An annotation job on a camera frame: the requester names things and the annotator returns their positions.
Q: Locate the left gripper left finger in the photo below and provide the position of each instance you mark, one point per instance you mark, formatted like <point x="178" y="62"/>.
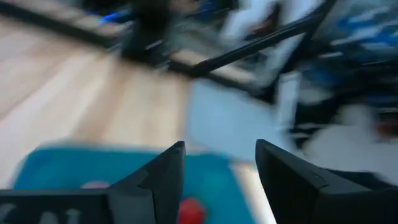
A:
<point x="124" y="205"/>

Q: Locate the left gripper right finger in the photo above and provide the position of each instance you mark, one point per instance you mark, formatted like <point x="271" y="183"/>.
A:
<point x="311" y="202"/>

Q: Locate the pink toy peach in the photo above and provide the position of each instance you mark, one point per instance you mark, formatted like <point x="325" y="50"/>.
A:
<point x="94" y="185"/>

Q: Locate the blue plastic tupperware container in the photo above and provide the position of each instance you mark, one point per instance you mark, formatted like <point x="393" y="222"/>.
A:
<point x="77" y="168"/>

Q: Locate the red toy strawberry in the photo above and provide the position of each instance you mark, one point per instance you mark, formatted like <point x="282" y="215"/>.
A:
<point x="191" y="211"/>

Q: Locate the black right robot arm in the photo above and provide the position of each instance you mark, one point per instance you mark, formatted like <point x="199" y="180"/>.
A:
<point x="140" y="37"/>

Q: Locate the grey cloth mat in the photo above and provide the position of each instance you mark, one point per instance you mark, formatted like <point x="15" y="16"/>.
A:
<point x="227" y="121"/>

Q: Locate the black aluminium table frame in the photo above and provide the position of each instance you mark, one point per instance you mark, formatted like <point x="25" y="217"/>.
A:
<point x="248" y="46"/>

